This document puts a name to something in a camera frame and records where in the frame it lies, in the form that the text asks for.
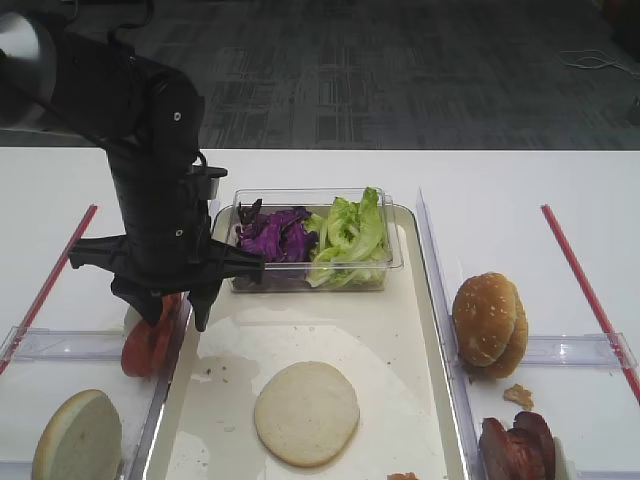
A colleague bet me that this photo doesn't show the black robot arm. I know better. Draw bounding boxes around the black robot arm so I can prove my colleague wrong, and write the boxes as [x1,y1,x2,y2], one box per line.
[1,11,264,331]

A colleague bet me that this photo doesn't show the food crumb on table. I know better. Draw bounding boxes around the food crumb on table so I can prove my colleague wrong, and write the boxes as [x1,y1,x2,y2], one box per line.
[503,384,534,411]

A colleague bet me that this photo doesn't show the orange crumb on tray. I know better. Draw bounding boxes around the orange crumb on tray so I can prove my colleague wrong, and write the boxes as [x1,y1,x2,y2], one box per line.
[386,472,419,480]

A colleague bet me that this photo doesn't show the right red strip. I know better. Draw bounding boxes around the right red strip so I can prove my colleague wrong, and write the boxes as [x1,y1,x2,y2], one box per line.
[540,204,639,401]

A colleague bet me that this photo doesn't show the red strip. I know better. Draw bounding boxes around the red strip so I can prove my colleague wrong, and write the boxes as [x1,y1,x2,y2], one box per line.
[540,204,639,401]
[0,204,98,374]

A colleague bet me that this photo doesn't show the clear rack bar upper left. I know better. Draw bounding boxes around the clear rack bar upper left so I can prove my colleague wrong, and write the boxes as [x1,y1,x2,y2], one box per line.
[1,327,125,362]

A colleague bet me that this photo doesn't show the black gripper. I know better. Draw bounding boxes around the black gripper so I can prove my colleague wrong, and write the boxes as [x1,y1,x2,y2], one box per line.
[69,167,264,332]

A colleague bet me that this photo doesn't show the clear rack bar upper right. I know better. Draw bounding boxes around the clear rack bar upper right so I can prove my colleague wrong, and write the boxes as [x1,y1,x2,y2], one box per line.
[520,333,638,370]

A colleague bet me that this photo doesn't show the clear rail left of tray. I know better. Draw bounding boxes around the clear rail left of tray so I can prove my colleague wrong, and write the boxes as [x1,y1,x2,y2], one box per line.
[121,298,197,479]

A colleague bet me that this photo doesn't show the sliced meat patties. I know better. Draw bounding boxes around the sliced meat patties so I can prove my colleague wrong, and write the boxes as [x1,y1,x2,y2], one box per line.
[479,411,556,480]

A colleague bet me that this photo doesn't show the bun half on left rack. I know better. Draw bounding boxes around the bun half on left rack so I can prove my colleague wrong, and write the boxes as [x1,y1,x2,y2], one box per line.
[31,389,122,480]

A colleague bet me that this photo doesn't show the sesame bun tops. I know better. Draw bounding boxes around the sesame bun tops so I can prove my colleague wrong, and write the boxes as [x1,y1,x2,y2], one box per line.
[452,272,529,379]

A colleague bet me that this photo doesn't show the clear rail of tray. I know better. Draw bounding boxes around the clear rail of tray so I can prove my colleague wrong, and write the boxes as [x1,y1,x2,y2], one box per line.
[121,298,197,479]
[416,188,486,479]

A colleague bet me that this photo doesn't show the bun bottom on tray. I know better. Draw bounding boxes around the bun bottom on tray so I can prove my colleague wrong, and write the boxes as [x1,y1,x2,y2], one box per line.
[254,361,360,468]

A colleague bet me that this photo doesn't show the white cable on floor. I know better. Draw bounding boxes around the white cable on floor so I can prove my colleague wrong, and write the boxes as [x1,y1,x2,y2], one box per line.
[557,48,640,81]

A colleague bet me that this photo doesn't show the clear salad container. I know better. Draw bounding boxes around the clear salad container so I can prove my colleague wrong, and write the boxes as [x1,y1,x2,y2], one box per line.
[225,186,404,293]

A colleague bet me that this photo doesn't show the clear rack bar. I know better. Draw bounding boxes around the clear rack bar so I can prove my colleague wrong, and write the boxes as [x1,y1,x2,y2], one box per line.
[1,327,125,362]
[520,333,638,370]

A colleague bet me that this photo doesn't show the remaining tomato slice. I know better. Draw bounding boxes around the remaining tomato slice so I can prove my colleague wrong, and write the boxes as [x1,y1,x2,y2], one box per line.
[121,321,157,378]

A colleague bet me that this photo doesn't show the left red strip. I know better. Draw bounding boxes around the left red strip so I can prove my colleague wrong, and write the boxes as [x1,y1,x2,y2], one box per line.
[0,204,98,374]

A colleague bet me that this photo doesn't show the clear rail right of tray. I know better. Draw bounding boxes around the clear rail right of tray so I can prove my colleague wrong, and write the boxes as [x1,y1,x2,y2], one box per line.
[416,188,486,479]

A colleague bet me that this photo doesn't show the purple cabbage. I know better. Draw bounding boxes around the purple cabbage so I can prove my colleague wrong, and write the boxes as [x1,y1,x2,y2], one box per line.
[232,199,318,292]

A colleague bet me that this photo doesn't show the green lettuce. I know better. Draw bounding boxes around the green lettuce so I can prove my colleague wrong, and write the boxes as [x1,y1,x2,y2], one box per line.
[304,187,389,291]

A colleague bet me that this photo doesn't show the metal tray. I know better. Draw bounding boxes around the metal tray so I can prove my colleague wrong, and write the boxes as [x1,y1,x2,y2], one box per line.
[145,207,465,479]

